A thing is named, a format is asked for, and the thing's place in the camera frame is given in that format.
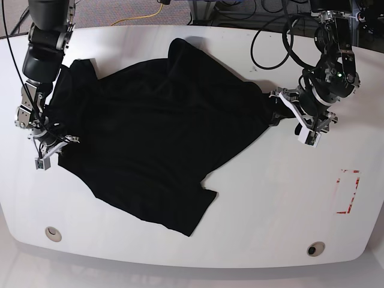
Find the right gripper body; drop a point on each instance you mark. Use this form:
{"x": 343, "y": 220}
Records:
{"x": 47, "y": 143}

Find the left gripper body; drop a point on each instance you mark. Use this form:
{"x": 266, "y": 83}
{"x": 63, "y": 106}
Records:
{"x": 313, "y": 112}

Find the black t-shirt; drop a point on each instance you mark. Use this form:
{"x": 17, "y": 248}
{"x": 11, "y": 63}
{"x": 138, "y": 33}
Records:
{"x": 150, "y": 133}

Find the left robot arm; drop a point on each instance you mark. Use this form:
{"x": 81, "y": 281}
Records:
{"x": 334, "y": 76}

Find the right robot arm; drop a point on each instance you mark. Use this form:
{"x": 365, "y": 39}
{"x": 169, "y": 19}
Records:
{"x": 48, "y": 38}

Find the red tape rectangle marking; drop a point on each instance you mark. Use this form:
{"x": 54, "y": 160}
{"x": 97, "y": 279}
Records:
{"x": 345, "y": 190}

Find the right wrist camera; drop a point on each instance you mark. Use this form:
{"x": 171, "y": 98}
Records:
{"x": 42, "y": 163}

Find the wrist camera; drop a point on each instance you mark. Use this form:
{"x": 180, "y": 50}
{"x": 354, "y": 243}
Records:
{"x": 42, "y": 163}
{"x": 309, "y": 137}

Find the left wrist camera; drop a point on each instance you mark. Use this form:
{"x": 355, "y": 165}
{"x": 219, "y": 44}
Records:
{"x": 309, "y": 137}

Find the left table cable grommet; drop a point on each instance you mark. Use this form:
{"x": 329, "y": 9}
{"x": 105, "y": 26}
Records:
{"x": 53, "y": 234}

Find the table cable grommet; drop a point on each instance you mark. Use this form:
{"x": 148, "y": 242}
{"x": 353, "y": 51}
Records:
{"x": 316, "y": 249}
{"x": 53, "y": 234}

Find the right table cable grommet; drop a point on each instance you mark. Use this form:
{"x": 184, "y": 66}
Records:
{"x": 316, "y": 249}

